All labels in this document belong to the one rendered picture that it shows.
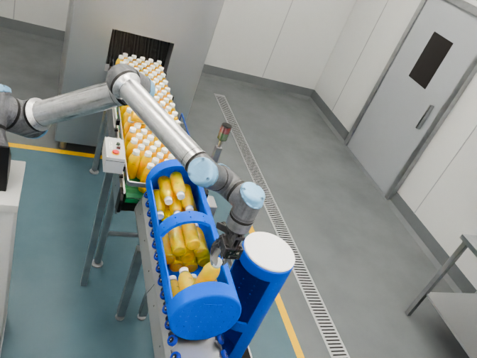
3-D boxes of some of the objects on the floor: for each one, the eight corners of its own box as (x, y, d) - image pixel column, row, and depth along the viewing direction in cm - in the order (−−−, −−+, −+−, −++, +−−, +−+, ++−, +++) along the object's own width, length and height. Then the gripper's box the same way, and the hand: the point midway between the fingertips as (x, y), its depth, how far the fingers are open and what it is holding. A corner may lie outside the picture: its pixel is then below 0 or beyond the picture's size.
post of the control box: (80, 285, 303) (108, 164, 250) (80, 280, 306) (107, 160, 253) (86, 285, 304) (115, 165, 252) (86, 280, 307) (115, 160, 255)
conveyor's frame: (91, 302, 295) (118, 196, 248) (89, 157, 418) (106, 67, 371) (164, 303, 314) (202, 204, 267) (140, 163, 437) (164, 79, 390)
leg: (137, 320, 296) (160, 252, 263) (136, 313, 300) (159, 245, 267) (145, 320, 298) (170, 253, 265) (145, 313, 302) (169, 246, 269)
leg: (115, 321, 290) (136, 251, 257) (114, 313, 294) (135, 243, 261) (124, 321, 292) (146, 251, 259) (123, 313, 297) (145, 244, 264)
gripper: (226, 235, 156) (206, 277, 167) (255, 238, 160) (234, 278, 172) (220, 218, 162) (201, 259, 173) (248, 221, 167) (229, 261, 178)
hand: (217, 261), depth 174 cm, fingers closed on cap, 4 cm apart
